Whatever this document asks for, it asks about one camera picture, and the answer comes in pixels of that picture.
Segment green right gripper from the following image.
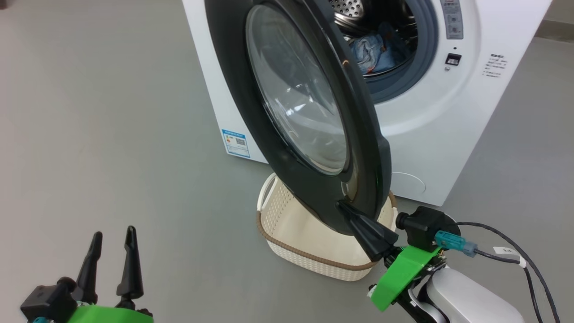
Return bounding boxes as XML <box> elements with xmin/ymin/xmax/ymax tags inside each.
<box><xmin>336</xmin><ymin>201</ymin><xmax>442</xmax><ymax>312</ymax></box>

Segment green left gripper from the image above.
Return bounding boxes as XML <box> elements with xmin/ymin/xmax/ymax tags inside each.
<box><xmin>67</xmin><ymin>226</ymin><xmax>154</xmax><ymax>323</ymax></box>

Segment blue bear-print garment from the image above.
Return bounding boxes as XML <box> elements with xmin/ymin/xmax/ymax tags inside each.
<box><xmin>348</xmin><ymin>22</ymin><xmax>411</xmax><ymax>75</ymax></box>

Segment black round glass washer door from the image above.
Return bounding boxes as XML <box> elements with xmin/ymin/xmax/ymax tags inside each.
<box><xmin>204</xmin><ymin>0</ymin><xmax>392</xmax><ymax>236</ymax></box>

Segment cream perforated laundry basket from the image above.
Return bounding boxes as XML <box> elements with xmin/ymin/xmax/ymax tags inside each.
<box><xmin>256</xmin><ymin>173</ymin><xmax>399</xmax><ymax>282</ymax></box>

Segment white front-load washing machine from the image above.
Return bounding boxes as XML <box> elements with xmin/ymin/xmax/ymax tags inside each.
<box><xmin>182</xmin><ymin>0</ymin><xmax>553</xmax><ymax>207</ymax></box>

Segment grey rubber door gasket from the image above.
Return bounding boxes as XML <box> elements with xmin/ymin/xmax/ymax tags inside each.
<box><xmin>332</xmin><ymin>0</ymin><xmax>439</xmax><ymax>105</ymax></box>

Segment round white filter cover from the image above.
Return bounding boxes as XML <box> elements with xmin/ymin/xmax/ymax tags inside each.
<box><xmin>390</xmin><ymin>172</ymin><xmax>427</xmax><ymax>196</ymax></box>

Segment blue energy label sticker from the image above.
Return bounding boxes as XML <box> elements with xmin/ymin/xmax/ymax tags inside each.
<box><xmin>222</xmin><ymin>129</ymin><xmax>251</xmax><ymax>159</ymax></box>

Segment steel washer drum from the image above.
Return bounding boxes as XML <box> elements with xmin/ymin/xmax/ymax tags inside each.
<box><xmin>327</xmin><ymin>0</ymin><xmax>420</xmax><ymax>78</ymax></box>

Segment grey warning sticker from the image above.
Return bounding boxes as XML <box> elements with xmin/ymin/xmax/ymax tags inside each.
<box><xmin>439</xmin><ymin>0</ymin><xmax>464</xmax><ymax>40</ymax></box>

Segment teal-plug right camera cable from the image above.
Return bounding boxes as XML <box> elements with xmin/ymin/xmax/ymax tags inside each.
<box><xmin>435</xmin><ymin>230</ymin><xmax>544</xmax><ymax>323</ymax></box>

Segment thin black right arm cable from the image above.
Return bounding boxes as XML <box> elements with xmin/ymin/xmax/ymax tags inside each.
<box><xmin>454</xmin><ymin>222</ymin><xmax>562</xmax><ymax>323</ymax></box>

